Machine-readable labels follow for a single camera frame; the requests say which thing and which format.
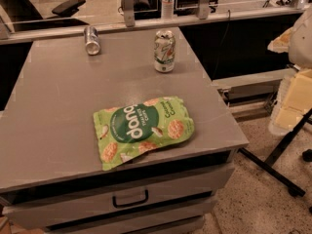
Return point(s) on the black office chair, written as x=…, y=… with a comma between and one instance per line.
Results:
x=28, y=15

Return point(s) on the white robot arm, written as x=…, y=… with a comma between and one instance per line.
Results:
x=300, y=50

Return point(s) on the grey metal rail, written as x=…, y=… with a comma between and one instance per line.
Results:
x=253, y=84

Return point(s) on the clear plastic water bottle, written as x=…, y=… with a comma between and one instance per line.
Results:
x=167, y=9

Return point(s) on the black drawer handle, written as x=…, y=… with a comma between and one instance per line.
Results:
x=130, y=198

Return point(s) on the silver redbull can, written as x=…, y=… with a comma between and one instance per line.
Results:
x=92, y=44

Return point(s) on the green white 7up can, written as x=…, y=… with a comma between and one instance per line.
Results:
x=164, y=51

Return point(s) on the green rice chips bag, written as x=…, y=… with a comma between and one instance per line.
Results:
x=124, y=133

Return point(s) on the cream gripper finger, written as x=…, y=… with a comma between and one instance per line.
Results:
x=294, y=100
x=281, y=43

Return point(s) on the grey drawer cabinet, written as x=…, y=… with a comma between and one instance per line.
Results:
x=180, y=193

